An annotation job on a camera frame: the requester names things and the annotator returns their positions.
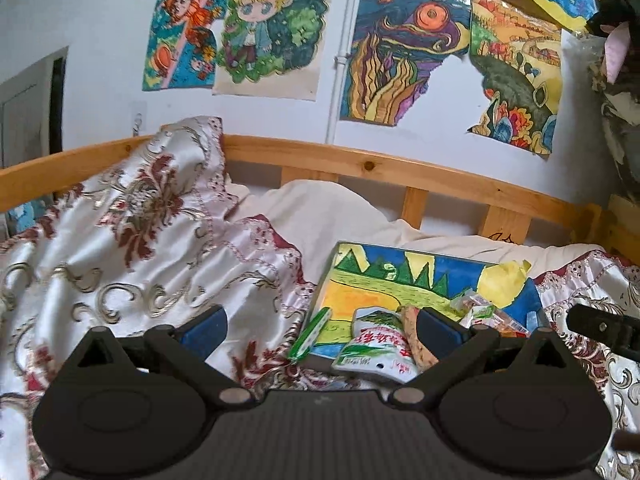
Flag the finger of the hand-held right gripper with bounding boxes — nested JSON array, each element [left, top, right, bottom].
[[567, 303, 640, 341]]

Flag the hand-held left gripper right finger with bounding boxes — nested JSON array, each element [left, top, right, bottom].
[[387, 306, 572, 409]]

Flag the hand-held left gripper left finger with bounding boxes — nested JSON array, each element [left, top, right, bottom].
[[72, 306, 257, 411]]

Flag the beige red-print snack bag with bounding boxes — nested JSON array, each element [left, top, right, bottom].
[[402, 305, 441, 372]]

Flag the clear snack bag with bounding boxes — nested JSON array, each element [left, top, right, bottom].
[[450, 287, 496, 328]]

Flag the white green snack pouch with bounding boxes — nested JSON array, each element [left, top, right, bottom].
[[331, 306, 418, 378]]

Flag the orange snack packet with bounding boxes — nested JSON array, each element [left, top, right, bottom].
[[492, 307, 531, 338]]

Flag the slim green white packet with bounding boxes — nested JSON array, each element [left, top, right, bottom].
[[287, 306, 333, 363]]

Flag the colourful painted paper sheet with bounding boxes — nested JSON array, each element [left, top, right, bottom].
[[312, 242, 543, 361]]

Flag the floral satin blanket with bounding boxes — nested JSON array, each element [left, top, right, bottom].
[[0, 116, 640, 480]]

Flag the white pillow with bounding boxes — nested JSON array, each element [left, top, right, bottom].
[[225, 179, 606, 291]]

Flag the hanging dark clothes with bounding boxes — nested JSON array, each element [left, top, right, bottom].
[[585, 0, 640, 191]]

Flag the pink cloth strip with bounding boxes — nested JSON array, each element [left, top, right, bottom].
[[602, 22, 628, 85]]

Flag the grey door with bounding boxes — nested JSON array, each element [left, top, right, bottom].
[[0, 46, 68, 168]]

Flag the wooden bed rail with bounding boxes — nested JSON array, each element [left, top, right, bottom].
[[0, 134, 640, 266]]

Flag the landscape wall poster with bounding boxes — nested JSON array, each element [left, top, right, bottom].
[[467, 0, 563, 161]]

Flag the swirly sun wall poster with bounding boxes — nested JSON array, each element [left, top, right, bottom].
[[340, 0, 473, 127]]

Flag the white wall pipe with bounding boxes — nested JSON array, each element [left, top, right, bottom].
[[325, 0, 363, 146]]

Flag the orange-haired figure wall poster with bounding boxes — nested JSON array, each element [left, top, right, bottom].
[[141, 0, 233, 92]]

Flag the blond figure wall poster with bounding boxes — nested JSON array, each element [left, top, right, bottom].
[[212, 0, 335, 103]]

